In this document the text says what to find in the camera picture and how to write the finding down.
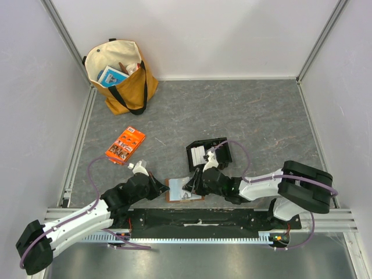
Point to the orange product box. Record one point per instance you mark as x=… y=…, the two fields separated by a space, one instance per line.
x=125 y=145

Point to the tan leather card holder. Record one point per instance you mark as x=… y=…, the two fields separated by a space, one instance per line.
x=176 y=192

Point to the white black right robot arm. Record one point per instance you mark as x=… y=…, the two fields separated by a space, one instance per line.
x=296 y=188

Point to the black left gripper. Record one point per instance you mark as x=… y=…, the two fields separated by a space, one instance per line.
x=158 y=188

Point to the aluminium frame rail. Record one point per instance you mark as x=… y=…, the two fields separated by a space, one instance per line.
x=67 y=186

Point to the white item in bag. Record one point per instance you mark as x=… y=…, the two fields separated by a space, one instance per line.
x=132 y=68

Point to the black card box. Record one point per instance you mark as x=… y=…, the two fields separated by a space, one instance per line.
x=223 y=154

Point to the thin white card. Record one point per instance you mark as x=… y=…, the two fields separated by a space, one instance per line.
x=186 y=189

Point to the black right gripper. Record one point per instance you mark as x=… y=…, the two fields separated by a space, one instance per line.
x=198 y=181

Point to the white slotted cable duct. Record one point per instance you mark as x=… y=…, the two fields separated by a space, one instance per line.
x=101 y=237

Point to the brown item in bag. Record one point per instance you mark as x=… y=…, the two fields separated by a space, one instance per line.
x=123 y=68

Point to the mustard yellow tote bag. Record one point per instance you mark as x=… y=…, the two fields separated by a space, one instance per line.
x=131 y=95

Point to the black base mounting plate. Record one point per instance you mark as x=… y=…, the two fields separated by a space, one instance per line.
x=256 y=220

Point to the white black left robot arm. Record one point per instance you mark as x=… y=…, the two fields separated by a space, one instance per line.
x=40 y=243

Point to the blue book in bag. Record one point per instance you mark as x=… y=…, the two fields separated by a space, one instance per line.
x=111 y=77

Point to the stack of white cards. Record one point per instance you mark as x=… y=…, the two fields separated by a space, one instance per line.
x=197 y=154

